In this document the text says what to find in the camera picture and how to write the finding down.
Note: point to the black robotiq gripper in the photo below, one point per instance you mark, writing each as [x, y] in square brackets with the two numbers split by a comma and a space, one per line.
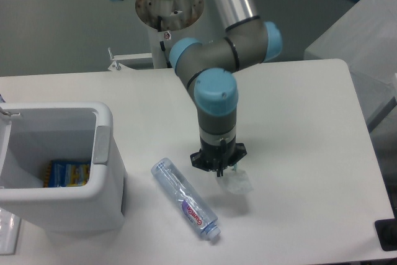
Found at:
[213, 158]

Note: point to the clear plastic wrapper with green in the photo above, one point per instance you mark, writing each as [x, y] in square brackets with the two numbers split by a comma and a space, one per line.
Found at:
[235, 181]

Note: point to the clear plastic water bottle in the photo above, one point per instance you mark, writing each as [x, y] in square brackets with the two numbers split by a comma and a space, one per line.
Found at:
[196, 211]

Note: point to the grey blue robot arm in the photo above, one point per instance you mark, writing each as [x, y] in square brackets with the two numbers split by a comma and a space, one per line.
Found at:
[207, 70]

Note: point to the white plastic trash can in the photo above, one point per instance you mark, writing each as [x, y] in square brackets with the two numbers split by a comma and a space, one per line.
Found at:
[34, 134]

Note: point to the blue yellow snack packet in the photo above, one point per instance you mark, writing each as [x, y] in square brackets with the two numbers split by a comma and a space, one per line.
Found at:
[64, 173]

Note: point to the black device at table edge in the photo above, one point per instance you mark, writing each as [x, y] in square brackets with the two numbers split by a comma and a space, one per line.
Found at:
[386, 231]

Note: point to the white covered side table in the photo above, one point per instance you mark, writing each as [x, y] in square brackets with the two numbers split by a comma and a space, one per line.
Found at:
[365, 38]

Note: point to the white pedestal base bracket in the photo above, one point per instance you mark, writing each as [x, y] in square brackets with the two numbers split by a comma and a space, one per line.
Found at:
[140, 61]

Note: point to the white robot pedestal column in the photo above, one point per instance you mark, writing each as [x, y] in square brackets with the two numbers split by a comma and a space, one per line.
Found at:
[167, 22]

